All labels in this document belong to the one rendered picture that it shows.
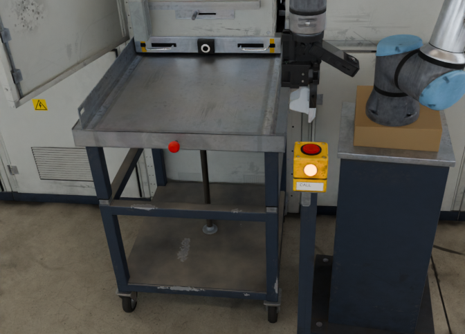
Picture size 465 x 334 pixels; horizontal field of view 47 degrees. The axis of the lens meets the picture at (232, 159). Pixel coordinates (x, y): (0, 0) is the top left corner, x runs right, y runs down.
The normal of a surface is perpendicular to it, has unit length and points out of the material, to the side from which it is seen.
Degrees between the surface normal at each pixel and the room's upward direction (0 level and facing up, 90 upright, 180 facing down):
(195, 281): 0
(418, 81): 74
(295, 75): 90
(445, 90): 100
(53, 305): 0
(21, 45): 90
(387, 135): 90
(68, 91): 90
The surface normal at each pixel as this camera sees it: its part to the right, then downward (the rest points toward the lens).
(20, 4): 0.90, 0.20
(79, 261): -0.04, -0.83
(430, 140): -0.21, 0.55
